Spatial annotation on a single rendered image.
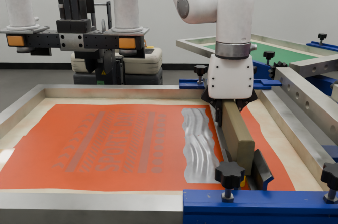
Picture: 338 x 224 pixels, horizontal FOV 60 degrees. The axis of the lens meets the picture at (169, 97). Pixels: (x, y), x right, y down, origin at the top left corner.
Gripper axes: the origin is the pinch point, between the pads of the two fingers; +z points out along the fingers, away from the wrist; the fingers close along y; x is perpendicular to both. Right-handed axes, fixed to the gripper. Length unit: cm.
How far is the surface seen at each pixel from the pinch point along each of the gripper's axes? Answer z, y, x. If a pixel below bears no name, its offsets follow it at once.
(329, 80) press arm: 8, -52, -55
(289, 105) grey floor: 100, -117, -245
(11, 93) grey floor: 97, 218, -274
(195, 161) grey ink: 5.6, 8.1, 10.8
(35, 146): 5.8, 45.5, 4.9
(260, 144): 6.1, -7.9, 2.8
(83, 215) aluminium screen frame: 3.9, 26.9, 28.7
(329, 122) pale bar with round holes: -0.6, -22.1, 4.4
